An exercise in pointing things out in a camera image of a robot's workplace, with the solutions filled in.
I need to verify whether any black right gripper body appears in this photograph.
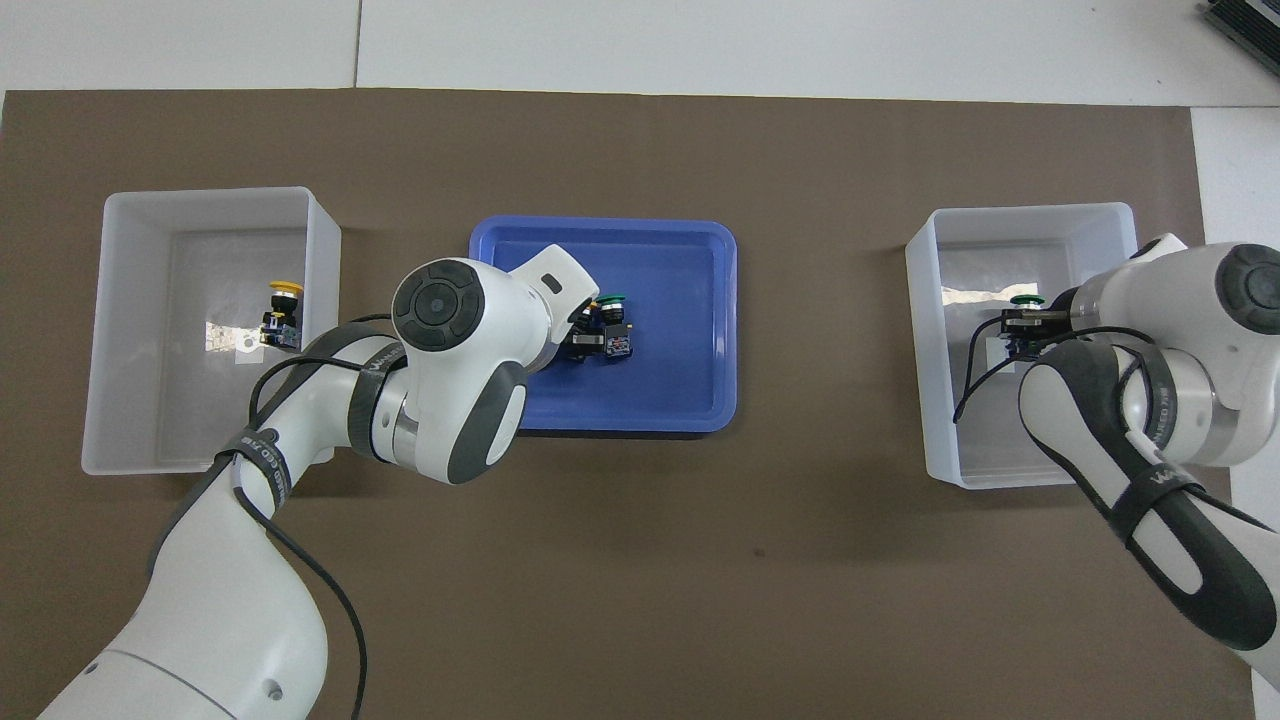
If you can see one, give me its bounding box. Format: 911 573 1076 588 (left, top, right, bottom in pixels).
1040 290 1081 346

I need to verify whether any green push button switch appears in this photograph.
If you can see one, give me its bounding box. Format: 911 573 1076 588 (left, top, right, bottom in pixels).
595 292 636 361
1005 293 1047 361

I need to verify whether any yellow push button switch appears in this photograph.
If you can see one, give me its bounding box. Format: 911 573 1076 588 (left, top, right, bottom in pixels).
260 280 304 351
566 296 607 363

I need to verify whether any blue plastic tray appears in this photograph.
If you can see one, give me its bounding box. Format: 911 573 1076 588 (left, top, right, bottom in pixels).
468 217 738 434

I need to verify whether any translucent white plastic box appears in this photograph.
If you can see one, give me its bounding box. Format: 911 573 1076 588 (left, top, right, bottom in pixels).
80 186 343 477
905 202 1171 491

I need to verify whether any brown table mat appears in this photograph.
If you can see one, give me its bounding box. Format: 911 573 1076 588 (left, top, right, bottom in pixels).
0 88 1256 720

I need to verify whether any grey ribbed device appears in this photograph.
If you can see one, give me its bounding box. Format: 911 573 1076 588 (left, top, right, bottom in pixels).
1203 0 1280 61

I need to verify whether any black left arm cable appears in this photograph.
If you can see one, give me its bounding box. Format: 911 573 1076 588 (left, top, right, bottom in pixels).
230 315 369 720

